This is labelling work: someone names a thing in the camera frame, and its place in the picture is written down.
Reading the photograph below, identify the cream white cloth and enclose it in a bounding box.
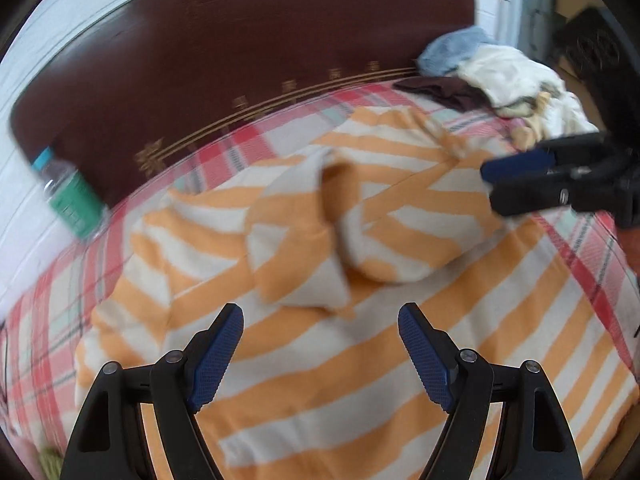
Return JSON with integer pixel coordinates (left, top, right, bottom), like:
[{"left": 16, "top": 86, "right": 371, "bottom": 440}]
[{"left": 457, "top": 44, "right": 600, "bottom": 150}]

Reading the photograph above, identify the light blue cloth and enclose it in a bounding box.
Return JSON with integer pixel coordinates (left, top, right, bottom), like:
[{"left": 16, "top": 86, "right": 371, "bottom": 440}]
[{"left": 416, "top": 27, "right": 497, "bottom": 77}]

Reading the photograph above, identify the green label water bottle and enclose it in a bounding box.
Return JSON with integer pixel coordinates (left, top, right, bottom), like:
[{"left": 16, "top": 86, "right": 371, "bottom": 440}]
[{"left": 31, "top": 146, "right": 113, "bottom": 242}]

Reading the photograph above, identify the black perforated object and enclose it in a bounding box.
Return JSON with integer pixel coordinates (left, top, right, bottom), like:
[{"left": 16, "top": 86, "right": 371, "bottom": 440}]
[{"left": 552, "top": 7, "right": 640, "bottom": 137}]

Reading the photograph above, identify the red plaid bed sheet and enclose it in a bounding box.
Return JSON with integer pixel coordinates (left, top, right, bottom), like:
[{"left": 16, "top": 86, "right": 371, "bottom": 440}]
[{"left": 0, "top": 77, "right": 640, "bottom": 480}]

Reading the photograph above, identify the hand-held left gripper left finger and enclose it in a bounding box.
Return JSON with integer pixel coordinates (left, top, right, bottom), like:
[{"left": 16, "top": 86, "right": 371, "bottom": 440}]
[{"left": 60, "top": 303, "right": 245, "bottom": 480}]

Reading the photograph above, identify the person's right forearm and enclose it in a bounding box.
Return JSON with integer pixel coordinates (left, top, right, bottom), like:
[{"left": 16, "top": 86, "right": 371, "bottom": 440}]
[{"left": 619, "top": 228, "right": 640, "bottom": 276}]

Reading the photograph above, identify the orange striped hoodie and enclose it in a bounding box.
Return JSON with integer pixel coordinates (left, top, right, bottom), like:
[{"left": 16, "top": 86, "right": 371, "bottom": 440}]
[{"left": 75, "top": 105, "right": 632, "bottom": 480}]

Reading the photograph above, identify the dark maroon cloth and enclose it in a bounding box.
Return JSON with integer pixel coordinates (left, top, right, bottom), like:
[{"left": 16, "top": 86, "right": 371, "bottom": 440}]
[{"left": 392, "top": 76, "right": 495, "bottom": 112}]

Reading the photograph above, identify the dark brown wooden headboard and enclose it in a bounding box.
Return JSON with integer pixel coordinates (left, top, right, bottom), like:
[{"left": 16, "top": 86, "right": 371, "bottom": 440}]
[{"left": 9, "top": 0, "right": 477, "bottom": 207}]

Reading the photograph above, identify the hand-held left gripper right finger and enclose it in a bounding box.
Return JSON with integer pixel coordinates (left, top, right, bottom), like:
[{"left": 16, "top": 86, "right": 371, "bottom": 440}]
[{"left": 397, "top": 302, "right": 585, "bottom": 480}]

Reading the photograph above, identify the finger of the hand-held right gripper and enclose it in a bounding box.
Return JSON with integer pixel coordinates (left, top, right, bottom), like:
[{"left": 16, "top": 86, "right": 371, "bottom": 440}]
[
  {"left": 488, "top": 172, "right": 577, "bottom": 217},
  {"left": 480, "top": 132, "right": 604, "bottom": 184}
]

